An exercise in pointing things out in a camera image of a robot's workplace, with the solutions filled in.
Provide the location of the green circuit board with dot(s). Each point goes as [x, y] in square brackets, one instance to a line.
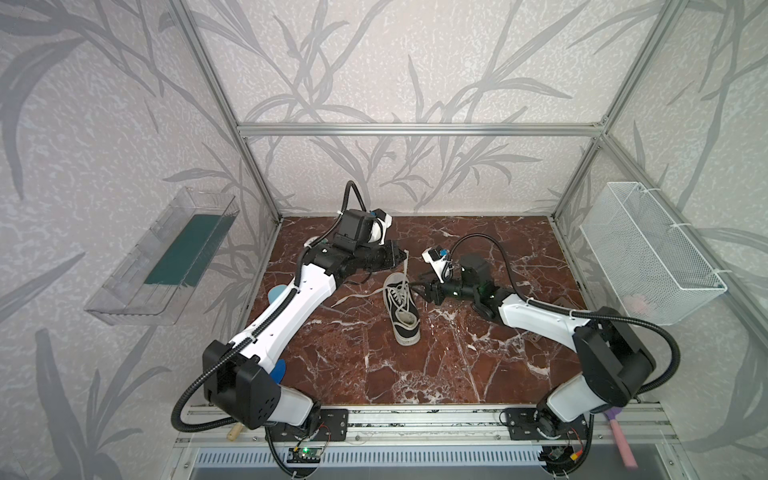
[302, 455]

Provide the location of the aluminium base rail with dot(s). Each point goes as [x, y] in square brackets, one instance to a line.
[428, 424]

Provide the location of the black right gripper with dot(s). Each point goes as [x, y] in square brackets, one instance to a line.
[437, 289]

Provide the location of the aluminium horizontal frame bar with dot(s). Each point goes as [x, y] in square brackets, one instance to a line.
[419, 129]

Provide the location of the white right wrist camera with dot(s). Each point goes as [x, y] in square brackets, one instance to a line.
[438, 259]

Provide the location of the light blue toy shovel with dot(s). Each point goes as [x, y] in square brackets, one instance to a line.
[276, 293]

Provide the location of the white shoelace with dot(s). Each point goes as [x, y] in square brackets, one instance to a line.
[407, 267]

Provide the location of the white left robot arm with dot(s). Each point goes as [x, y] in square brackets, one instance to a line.
[236, 385]

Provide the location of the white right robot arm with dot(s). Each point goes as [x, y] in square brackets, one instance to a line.
[520, 336]

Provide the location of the white wire mesh basket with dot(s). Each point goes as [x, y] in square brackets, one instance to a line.
[643, 250]

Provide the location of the blue toy spatula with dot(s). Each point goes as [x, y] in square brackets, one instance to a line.
[279, 371]

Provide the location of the purple pink toy shovel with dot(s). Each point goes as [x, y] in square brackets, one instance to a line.
[621, 442]

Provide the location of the clear plastic wall tray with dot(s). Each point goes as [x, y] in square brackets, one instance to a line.
[155, 281]

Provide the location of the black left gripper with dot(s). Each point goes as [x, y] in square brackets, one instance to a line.
[377, 256]

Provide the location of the pink object in basket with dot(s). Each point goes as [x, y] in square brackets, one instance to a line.
[636, 305]

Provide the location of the black white canvas sneaker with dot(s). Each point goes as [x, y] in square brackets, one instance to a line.
[401, 308]

